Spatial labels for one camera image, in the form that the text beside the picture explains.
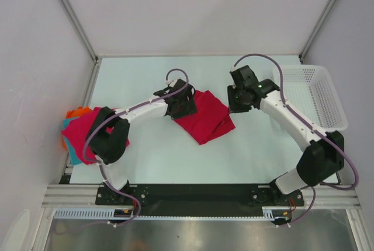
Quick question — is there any teal t shirt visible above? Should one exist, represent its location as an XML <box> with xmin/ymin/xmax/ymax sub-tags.
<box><xmin>61</xmin><ymin>117</ymin><xmax>82</xmax><ymax>166</ymax></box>

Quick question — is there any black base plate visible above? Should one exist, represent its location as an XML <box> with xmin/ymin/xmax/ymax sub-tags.
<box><xmin>95</xmin><ymin>184</ymin><xmax>304</xmax><ymax>217</ymax></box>

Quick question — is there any aluminium frame rail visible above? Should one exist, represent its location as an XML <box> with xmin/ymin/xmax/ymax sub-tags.
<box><xmin>41</xmin><ymin>184</ymin><xmax>99</xmax><ymax>208</ymax></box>

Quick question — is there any right slotted cable duct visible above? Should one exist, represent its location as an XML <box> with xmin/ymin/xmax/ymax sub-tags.
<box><xmin>262</xmin><ymin>207</ymin><xmax>292</xmax><ymax>221</ymax></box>

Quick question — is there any slotted cable duct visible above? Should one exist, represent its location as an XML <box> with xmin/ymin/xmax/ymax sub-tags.
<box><xmin>54</xmin><ymin>208</ymin><xmax>133</xmax><ymax>220</ymax></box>
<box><xmin>262</xmin><ymin>207</ymin><xmax>292</xmax><ymax>221</ymax></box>

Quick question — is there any white perforated plastic basket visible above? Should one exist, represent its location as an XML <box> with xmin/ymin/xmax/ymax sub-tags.
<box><xmin>272</xmin><ymin>65</ymin><xmax>348</xmax><ymax>131</ymax></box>

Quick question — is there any left slotted cable duct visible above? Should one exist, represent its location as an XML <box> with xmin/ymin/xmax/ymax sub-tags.
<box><xmin>54</xmin><ymin>208</ymin><xmax>133</xmax><ymax>220</ymax></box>

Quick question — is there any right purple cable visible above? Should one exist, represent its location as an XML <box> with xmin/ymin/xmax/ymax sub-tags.
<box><xmin>232</xmin><ymin>54</ymin><xmax>359</xmax><ymax>228</ymax></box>

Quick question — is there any red t shirt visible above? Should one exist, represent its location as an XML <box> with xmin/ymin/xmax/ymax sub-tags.
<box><xmin>175</xmin><ymin>90</ymin><xmax>236</xmax><ymax>145</ymax></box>
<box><xmin>62</xmin><ymin>106</ymin><xmax>130</xmax><ymax>165</ymax></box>

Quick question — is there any folded red t shirt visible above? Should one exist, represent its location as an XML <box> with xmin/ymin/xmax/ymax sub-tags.
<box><xmin>62</xmin><ymin>106</ymin><xmax>130</xmax><ymax>165</ymax></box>

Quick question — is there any orange t shirt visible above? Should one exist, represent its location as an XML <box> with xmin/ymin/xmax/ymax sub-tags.
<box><xmin>65</xmin><ymin>106</ymin><xmax>92</xmax><ymax>118</ymax></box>

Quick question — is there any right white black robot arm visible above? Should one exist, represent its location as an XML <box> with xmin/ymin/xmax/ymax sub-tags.
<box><xmin>227</xmin><ymin>65</ymin><xmax>345</xmax><ymax>205</ymax></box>

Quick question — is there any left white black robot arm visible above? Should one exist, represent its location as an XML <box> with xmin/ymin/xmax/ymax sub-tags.
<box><xmin>82</xmin><ymin>79</ymin><xmax>197</xmax><ymax>204</ymax></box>

